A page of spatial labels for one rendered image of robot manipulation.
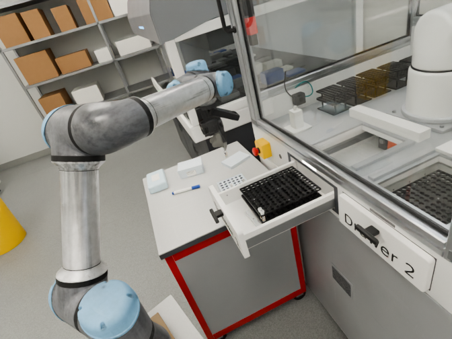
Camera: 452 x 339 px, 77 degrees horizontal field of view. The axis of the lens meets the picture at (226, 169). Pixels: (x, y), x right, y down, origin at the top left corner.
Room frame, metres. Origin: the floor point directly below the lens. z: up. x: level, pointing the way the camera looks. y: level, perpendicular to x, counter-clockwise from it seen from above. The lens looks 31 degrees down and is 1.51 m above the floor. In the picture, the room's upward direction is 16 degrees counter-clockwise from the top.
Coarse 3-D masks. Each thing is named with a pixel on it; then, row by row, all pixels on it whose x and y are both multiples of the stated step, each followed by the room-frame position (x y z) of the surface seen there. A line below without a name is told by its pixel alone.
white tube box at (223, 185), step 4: (236, 176) 1.09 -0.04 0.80; (240, 176) 1.09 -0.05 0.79; (224, 180) 1.09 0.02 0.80; (228, 180) 1.08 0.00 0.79; (232, 180) 1.07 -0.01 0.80; (236, 180) 1.06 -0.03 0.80; (240, 180) 1.05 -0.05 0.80; (220, 184) 1.06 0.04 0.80; (224, 184) 1.06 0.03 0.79; (228, 184) 1.04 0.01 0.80; (236, 184) 1.03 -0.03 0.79; (220, 188) 1.03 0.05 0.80; (224, 188) 1.02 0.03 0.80
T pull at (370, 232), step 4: (356, 224) 0.53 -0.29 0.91; (356, 228) 0.51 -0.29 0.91; (360, 228) 0.51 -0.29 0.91; (368, 228) 0.50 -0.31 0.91; (372, 228) 0.50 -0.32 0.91; (360, 232) 0.50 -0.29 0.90; (364, 232) 0.49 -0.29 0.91; (368, 232) 0.49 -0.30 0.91; (372, 232) 0.49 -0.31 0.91; (376, 232) 0.48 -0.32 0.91; (368, 236) 0.48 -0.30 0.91; (372, 236) 0.47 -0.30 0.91; (372, 240) 0.46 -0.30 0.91; (376, 240) 0.46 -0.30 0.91; (376, 244) 0.45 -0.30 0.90
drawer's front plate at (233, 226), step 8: (216, 192) 0.82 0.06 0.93; (216, 200) 0.79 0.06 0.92; (216, 208) 0.86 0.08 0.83; (224, 208) 0.73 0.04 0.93; (224, 216) 0.73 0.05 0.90; (232, 216) 0.68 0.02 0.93; (232, 224) 0.64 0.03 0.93; (232, 232) 0.67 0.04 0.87; (240, 232) 0.60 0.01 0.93; (240, 240) 0.60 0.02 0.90; (240, 248) 0.62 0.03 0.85; (248, 256) 0.60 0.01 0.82
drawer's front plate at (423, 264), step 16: (352, 208) 0.58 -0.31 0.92; (352, 224) 0.58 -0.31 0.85; (368, 224) 0.52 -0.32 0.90; (384, 224) 0.48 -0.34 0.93; (368, 240) 0.52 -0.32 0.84; (384, 240) 0.47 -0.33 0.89; (400, 240) 0.43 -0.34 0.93; (384, 256) 0.47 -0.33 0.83; (400, 256) 0.42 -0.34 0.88; (416, 256) 0.38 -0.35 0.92; (400, 272) 0.42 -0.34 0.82; (416, 272) 0.38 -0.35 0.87; (432, 272) 0.36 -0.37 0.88
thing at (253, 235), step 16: (256, 176) 0.90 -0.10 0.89; (224, 192) 0.86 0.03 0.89; (240, 192) 0.87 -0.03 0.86; (320, 192) 0.77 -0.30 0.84; (240, 208) 0.82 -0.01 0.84; (304, 208) 0.66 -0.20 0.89; (320, 208) 0.67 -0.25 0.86; (240, 224) 0.73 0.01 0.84; (272, 224) 0.64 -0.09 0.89; (288, 224) 0.65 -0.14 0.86; (256, 240) 0.62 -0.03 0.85
